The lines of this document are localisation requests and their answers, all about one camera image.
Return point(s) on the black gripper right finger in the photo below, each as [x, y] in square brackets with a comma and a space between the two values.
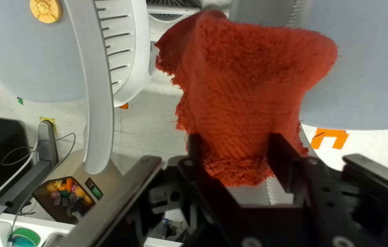
[302, 223]

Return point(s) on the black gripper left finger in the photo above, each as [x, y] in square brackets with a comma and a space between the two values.
[209, 208]

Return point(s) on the orange-red cloth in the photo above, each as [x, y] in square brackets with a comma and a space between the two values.
[242, 83]

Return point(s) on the grey fabric office chair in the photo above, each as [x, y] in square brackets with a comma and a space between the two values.
[355, 93]

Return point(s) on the white slatted plastic chair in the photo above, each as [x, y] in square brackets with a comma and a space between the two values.
[113, 39]

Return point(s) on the cardboard box of toys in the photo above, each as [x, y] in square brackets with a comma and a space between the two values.
[66, 200]

